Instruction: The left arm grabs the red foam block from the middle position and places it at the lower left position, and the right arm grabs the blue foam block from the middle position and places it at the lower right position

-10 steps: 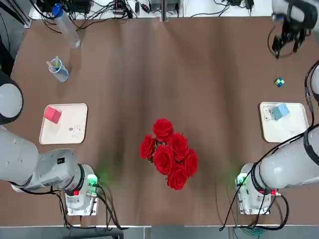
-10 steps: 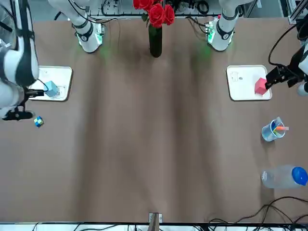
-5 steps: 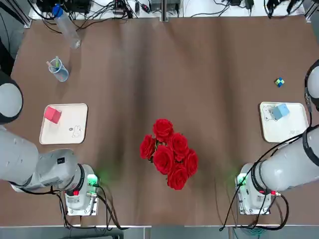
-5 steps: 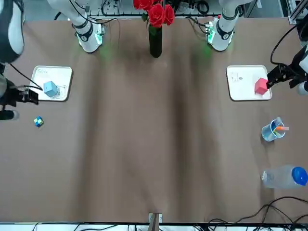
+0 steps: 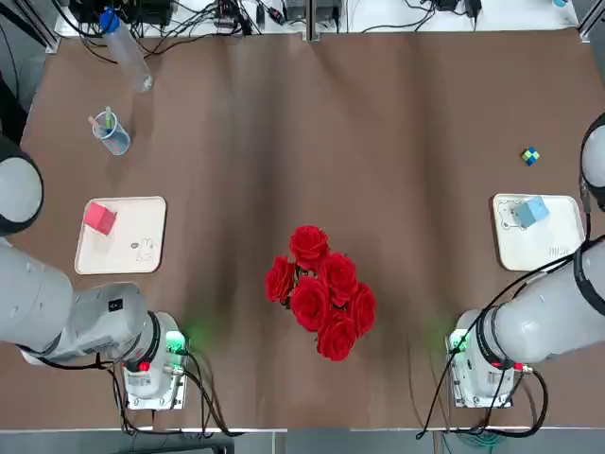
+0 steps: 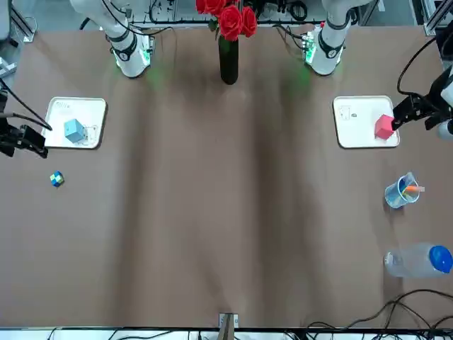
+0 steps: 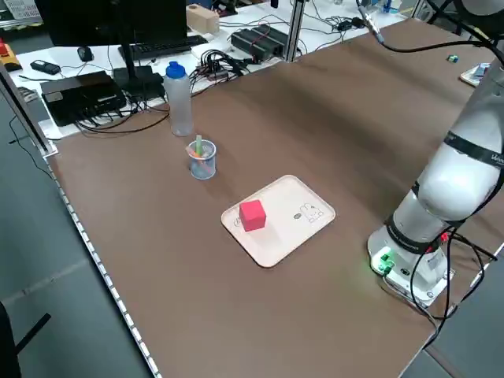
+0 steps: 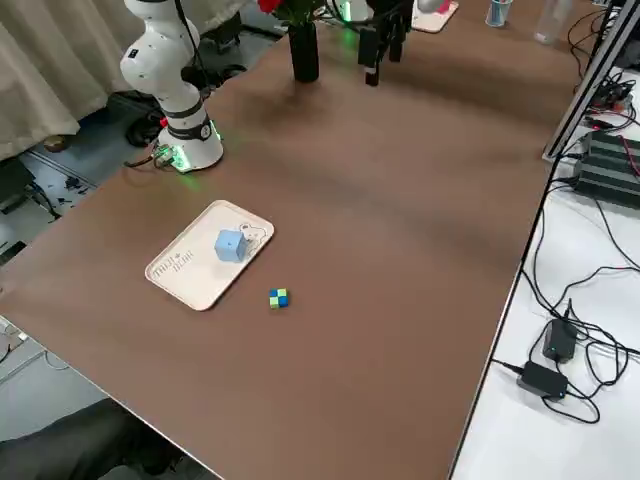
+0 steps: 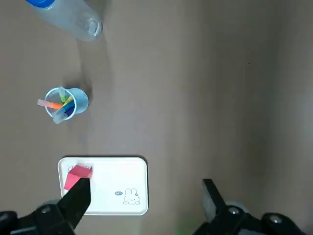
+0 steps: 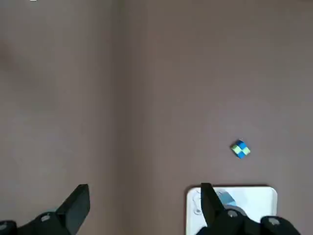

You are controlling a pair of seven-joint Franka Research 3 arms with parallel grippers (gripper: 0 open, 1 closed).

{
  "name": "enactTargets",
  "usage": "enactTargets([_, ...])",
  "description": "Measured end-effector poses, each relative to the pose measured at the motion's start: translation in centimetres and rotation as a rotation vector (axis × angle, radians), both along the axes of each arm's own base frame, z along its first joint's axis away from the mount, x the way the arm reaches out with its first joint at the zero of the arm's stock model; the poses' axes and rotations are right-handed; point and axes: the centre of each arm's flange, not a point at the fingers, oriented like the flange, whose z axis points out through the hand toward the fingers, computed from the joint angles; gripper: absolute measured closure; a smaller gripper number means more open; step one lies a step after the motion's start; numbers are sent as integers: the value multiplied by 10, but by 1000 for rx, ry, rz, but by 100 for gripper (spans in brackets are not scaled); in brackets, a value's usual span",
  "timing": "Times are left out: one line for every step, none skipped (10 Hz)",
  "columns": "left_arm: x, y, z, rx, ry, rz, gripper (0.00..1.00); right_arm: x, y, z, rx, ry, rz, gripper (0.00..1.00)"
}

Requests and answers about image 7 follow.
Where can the black flat electronics box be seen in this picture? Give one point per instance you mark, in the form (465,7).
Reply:
(78,96)

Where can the black keyboard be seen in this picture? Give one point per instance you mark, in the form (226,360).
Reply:
(169,47)

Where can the cream tray with rabbit print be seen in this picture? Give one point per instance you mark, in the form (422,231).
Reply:
(291,228)

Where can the black power adapter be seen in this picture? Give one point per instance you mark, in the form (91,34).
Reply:
(348,24)

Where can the blue foam block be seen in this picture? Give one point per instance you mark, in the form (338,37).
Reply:
(481,70)

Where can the black computer monitor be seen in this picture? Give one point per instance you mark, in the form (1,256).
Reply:
(110,19)

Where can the aluminium frame post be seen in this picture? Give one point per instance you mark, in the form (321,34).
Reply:
(23,110)
(295,31)

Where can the black ribbed power supply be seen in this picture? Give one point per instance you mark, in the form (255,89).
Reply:
(258,41)

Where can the red foam block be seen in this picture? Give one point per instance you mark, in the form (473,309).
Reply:
(253,216)

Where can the black computer mouse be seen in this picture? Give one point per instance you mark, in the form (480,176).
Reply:
(85,53)

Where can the wooden block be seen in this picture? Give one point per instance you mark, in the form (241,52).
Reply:
(202,19)

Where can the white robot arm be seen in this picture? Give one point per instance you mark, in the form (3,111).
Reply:
(456,173)

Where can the small black handheld device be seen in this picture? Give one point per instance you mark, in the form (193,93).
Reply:
(45,67)

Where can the small blue green checkered cube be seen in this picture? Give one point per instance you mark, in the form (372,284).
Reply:
(452,59)

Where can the cream tray with bear print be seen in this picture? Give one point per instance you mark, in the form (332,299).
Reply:
(468,78)

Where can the clear cup with pens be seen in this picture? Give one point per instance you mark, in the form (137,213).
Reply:
(202,165)

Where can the clear bottle with blue cap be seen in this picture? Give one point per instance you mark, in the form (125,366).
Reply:
(179,102)

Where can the red and orange device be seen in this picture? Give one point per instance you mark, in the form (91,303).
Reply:
(4,49)

